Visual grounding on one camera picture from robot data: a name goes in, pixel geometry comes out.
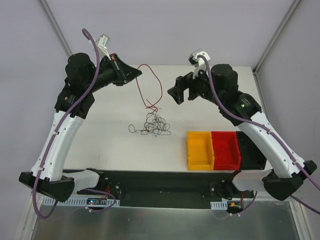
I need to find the bright red thin wire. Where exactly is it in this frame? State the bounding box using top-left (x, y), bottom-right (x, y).
top-left (134, 63), bottom-right (164, 111)

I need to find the red wire bundle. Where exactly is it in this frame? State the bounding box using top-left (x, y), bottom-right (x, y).
top-left (127, 107), bottom-right (173, 138)

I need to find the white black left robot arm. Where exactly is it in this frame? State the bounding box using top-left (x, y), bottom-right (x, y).
top-left (19, 52), bottom-right (142, 203)

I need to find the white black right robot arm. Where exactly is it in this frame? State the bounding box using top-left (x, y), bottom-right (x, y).
top-left (167, 64), bottom-right (317, 201)

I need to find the red plastic bin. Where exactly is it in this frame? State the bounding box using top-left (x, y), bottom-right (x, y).
top-left (211, 131), bottom-right (242, 171)

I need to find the yellow plastic bin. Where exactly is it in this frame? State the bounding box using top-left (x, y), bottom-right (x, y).
top-left (186, 131), bottom-right (215, 171)

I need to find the black plastic bin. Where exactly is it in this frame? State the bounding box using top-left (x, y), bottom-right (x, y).
top-left (235, 131), bottom-right (267, 171)

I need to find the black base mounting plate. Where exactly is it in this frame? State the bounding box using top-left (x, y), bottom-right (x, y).
top-left (76, 169), bottom-right (257, 208)

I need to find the metal front panel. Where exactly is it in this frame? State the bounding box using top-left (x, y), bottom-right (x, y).
top-left (32, 200), bottom-right (300, 240)

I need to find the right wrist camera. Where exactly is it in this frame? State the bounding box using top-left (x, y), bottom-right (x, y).
top-left (188, 49), bottom-right (211, 79)

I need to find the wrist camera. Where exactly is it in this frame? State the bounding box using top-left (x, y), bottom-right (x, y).
top-left (188, 49), bottom-right (211, 79)
top-left (95, 34), bottom-right (110, 59)

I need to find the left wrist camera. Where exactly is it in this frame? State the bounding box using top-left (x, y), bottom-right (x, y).
top-left (95, 34), bottom-right (110, 59)

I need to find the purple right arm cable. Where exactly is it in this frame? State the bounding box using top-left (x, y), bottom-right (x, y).
top-left (198, 55), bottom-right (320, 215)

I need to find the left aluminium frame post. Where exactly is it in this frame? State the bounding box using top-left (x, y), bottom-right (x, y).
top-left (37, 0), bottom-right (83, 66)

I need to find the aluminium frame post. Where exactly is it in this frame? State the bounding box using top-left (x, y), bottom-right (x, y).
top-left (252, 0), bottom-right (304, 76)
top-left (37, 0), bottom-right (83, 66)

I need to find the right white cable duct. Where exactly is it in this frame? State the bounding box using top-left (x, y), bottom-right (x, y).
top-left (210, 201), bottom-right (228, 211)

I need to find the white cable duct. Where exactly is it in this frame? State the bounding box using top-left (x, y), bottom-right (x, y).
top-left (210, 201), bottom-right (228, 211)
top-left (57, 197), bottom-right (120, 208)

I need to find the right aluminium frame post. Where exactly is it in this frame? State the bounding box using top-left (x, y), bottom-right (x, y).
top-left (252, 0), bottom-right (304, 76)

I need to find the left white cable duct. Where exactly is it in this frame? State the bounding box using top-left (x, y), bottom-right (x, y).
top-left (57, 197), bottom-right (120, 208)

